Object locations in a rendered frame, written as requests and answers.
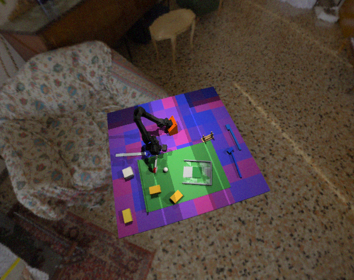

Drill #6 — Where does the blue golf putter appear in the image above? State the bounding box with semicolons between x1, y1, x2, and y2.
227;147;242;178

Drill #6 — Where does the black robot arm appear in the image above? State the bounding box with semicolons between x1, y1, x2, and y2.
134;106;173;155

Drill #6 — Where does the green flat mat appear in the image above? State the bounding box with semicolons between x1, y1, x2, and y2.
139;140;230;212

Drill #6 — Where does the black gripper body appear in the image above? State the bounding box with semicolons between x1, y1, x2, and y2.
145;142;167;152

